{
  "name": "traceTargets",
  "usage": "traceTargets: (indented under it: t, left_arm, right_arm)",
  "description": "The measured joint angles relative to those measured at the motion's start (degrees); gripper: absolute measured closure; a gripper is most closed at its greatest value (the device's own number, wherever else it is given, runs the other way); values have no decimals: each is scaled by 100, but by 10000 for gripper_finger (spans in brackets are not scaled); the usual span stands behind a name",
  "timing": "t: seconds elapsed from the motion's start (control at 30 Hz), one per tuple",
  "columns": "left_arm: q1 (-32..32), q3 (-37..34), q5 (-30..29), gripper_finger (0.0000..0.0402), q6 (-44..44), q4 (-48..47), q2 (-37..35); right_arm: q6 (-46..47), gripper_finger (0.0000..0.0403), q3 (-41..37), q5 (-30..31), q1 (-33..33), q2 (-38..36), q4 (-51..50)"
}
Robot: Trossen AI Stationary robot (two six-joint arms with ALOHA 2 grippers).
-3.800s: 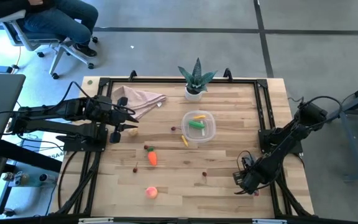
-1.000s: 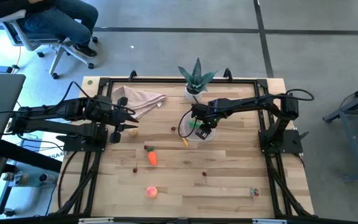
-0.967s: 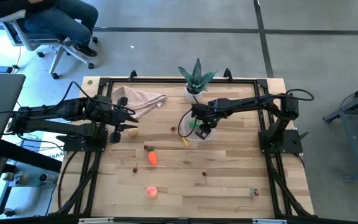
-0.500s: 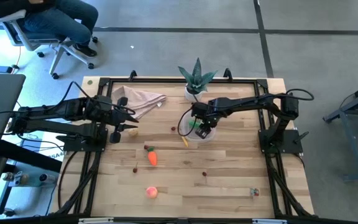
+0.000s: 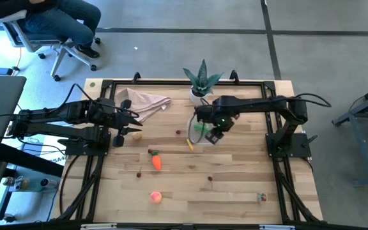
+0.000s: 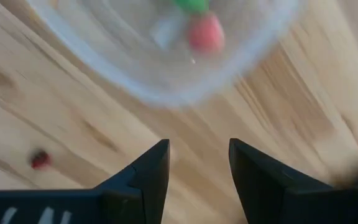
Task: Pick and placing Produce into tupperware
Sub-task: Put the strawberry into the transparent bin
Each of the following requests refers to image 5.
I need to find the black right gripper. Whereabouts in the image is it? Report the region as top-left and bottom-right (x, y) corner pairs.
(195, 95), (236, 144)

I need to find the clear plastic tupperware container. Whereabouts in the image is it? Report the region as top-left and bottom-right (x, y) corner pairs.
(186, 116), (225, 147)

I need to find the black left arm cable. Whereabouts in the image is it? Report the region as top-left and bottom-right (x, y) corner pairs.
(61, 82), (140, 119)

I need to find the white cylindrical device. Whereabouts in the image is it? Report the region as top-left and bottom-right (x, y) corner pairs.
(40, 178), (59, 189)

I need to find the black aluminium table frame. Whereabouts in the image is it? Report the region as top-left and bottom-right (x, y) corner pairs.
(50, 72), (324, 224)

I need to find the orange ball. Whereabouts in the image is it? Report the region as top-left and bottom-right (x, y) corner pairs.
(150, 150), (163, 171)

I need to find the beige folded cloth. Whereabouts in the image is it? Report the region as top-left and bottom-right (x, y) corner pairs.
(114, 88), (173, 124)

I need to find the pink toy peach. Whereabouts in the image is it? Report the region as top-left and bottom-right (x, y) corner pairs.
(149, 190), (163, 205)

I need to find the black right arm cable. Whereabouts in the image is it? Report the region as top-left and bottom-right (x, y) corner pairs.
(187, 113), (206, 144)

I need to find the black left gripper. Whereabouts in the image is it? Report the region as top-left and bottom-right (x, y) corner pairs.
(105, 98), (143, 148)

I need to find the white office chair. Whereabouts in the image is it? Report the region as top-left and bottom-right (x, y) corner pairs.
(0, 9), (102, 82)

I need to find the green toy cucumber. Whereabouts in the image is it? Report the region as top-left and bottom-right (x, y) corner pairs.
(194, 123), (211, 135)

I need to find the snake plant in white pot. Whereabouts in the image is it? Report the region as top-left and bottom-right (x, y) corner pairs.
(183, 59), (224, 105)

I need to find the person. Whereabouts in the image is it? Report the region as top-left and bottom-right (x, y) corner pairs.
(0, 0), (102, 60)

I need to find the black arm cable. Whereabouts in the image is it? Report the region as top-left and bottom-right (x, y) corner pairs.
(61, 82), (140, 119)
(187, 113), (206, 144)

